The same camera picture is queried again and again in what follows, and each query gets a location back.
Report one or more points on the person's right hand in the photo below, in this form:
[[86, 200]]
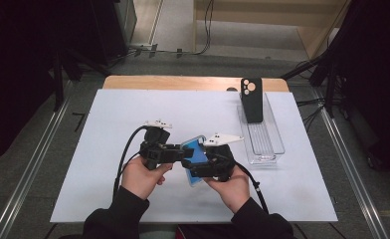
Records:
[[229, 191]]

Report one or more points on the small dark round object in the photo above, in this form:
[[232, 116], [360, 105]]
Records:
[[231, 89]]

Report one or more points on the black tripod stand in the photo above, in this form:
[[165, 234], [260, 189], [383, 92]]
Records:
[[302, 68]]

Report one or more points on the wooden table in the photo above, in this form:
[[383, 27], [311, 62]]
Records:
[[169, 83]]

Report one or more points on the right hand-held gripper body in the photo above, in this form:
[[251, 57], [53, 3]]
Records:
[[219, 159]]

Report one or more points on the black phone case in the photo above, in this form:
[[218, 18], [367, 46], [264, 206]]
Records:
[[252, 106]]

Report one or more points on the wooden steps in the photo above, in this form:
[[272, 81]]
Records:
[[249, 13]]

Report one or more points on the clear plastic container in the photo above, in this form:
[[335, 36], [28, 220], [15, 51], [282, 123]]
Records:
[[266, 139]]

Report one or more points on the person's left hand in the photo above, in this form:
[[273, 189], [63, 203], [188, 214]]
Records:
[[141, 179]]

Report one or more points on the white board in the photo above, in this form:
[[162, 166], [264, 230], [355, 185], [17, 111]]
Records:
[[116, 109]]

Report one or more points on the dark red garment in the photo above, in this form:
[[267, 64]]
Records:
[[209, 232]]

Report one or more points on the dark cabinet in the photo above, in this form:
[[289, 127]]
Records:
[[113, 30]]

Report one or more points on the pink-blue gradient phone case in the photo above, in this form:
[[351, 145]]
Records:
[[196, 151]]

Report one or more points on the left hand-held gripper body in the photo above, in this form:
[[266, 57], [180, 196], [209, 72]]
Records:
[[155, 146]]

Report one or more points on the metal floor rail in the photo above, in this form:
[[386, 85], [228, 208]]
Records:
[[350, 171], [29, 172]]

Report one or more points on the black stand leg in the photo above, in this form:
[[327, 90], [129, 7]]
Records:
[[58, 83]]

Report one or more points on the black curtain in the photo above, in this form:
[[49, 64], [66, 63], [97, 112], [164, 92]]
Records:
[[375, 66], [10, 66]]

